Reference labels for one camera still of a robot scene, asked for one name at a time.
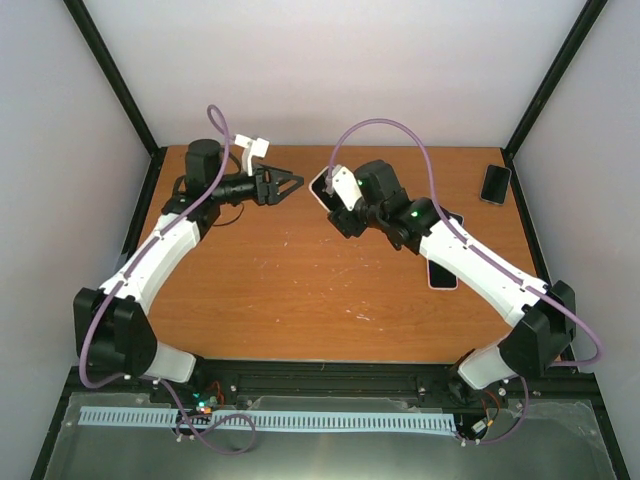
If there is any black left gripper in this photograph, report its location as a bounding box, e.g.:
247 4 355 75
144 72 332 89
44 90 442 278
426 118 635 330
213 164 305 207

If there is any cream white phone case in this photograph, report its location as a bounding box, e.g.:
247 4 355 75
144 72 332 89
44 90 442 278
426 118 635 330
307 168 346 216

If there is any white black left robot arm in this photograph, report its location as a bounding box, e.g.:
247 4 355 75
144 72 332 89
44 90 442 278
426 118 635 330
73 135 304 403

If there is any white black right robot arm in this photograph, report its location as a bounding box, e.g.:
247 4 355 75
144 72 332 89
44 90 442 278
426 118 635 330
310 160 576 390

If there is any phone in pink case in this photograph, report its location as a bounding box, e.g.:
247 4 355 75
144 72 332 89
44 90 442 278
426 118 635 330
427 260 458 290

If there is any phone in lilac case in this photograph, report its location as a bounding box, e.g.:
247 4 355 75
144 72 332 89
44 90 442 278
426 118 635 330
443 209 464 227

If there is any dark grey phone far corner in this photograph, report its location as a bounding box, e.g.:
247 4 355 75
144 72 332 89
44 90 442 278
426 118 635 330
480 165 511 205

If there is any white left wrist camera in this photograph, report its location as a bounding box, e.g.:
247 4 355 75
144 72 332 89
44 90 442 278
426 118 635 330
234 134 270 176

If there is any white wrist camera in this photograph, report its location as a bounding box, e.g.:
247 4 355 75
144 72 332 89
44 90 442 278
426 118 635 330
324 165 362 211
234 134 270 176

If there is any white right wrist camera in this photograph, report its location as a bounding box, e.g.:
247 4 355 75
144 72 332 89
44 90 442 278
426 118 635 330
324 165 362 211

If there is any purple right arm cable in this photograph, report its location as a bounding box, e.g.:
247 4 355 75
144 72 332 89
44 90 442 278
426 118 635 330
327 118 605 447

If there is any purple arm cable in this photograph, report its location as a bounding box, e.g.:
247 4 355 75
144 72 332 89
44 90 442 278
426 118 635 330
327 118 605 447
78 104 257 455

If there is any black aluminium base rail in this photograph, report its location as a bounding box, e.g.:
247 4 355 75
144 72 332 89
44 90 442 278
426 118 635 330
64 357 599 416

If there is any black left frame post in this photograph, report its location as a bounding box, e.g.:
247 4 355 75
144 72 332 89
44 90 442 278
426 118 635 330
62 0 169 161

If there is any black frame post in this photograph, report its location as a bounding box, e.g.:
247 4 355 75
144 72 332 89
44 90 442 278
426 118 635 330
62 0 169 161
502 0 608 167

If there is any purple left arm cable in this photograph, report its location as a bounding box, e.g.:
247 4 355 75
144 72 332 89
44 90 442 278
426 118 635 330
78 104 257 455

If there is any light blue slotted cable duct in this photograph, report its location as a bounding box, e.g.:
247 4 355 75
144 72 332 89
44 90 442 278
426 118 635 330
77 406 456 436

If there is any black right frame post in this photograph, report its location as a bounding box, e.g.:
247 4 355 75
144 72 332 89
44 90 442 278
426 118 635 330
502 0 608 167

